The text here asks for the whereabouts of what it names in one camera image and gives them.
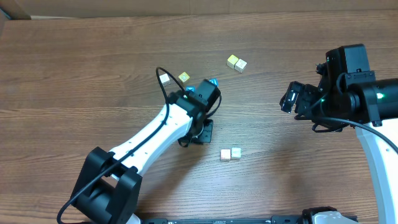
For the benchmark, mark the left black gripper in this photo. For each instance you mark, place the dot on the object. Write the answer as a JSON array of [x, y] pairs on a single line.
[[206, 133]]

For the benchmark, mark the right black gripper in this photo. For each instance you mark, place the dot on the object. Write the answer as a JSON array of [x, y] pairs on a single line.
[[301, 101]]

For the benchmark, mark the red letter Y block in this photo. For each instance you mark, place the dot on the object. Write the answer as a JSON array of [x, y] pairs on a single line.
[[225, 155]]

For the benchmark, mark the green letter V block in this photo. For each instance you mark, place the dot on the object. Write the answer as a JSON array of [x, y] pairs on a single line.
[[236, 153]]

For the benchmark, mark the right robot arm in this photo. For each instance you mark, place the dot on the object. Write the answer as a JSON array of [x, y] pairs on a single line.
[[349, 94]]

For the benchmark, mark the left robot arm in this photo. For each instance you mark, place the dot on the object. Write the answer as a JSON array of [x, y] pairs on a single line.
[[109, 183]]

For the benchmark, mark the blue letter X block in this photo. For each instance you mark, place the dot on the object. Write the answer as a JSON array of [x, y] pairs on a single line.
[[190, 88]]

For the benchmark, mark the blue letter D block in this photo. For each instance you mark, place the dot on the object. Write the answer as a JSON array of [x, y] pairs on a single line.
[[214, 81]]

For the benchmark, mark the yellow block centre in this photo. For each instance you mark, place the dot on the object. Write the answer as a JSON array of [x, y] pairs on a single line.
[[184, 78]]

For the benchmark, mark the yellow block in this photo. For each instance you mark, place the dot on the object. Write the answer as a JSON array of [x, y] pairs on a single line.
[[184, 78], [231, 61]]

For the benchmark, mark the plain block upper left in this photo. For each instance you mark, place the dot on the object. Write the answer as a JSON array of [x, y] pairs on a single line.
[[165, 79]]

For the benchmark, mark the plain block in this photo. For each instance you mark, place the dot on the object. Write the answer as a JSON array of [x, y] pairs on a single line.
[[165, 79], [240, 65]]

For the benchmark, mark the plain block far right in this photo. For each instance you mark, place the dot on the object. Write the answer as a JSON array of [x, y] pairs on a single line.
[[240, 65]]

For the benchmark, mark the yellow block far right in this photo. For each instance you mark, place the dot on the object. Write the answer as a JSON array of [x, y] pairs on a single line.
[[231, 61]]

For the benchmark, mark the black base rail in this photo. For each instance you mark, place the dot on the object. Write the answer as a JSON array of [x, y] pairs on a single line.
[[275, 219]]

